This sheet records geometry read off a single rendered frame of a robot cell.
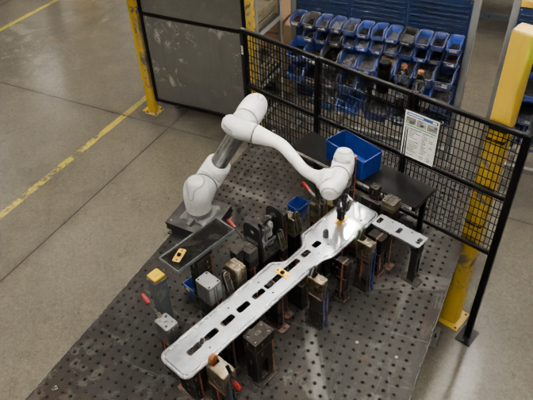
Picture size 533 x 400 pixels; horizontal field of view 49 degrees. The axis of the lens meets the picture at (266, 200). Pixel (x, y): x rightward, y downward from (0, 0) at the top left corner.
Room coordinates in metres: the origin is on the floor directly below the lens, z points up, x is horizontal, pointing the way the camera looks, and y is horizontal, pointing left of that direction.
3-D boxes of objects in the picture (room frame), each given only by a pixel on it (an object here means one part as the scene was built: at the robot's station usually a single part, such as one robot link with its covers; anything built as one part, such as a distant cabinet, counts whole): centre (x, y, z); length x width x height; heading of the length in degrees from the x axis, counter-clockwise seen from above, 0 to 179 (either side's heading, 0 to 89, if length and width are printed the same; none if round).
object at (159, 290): (1.80, 0.52, 0.92); 0.08 x 0.08 x 0.44; 45
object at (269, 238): (2.12, 0.02, 0.94); 0.18 x 0.13 x 0.49; 135
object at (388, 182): (2.69, -0.55, 1.02); 0.90 x 0.22 x 0.03; 45
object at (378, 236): (2.16, -0.57, 0.84); 0.11 x 0.10 x 0.28; 45
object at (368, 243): (2.05, -0.49, 0.87); 0.12 x 0.09 x 0.35; 45
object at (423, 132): (2.56, -0.85, 1.30); 0.23 x 0.02 x 0.31; 45
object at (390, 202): (2.34, -0.67, 0.88); 0.08 x 0.08 x 0.36; 45
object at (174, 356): (1.89, -0.05, 1.00); 1.38 x 0.22 x 0.02; 135
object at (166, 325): (1.61, 0.48, 0.88); 0.11 x 0.10 x 0.36; 45
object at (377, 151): (2.72, -0.52, 1.10); 0.30 x 0.17 x 0.13; 38
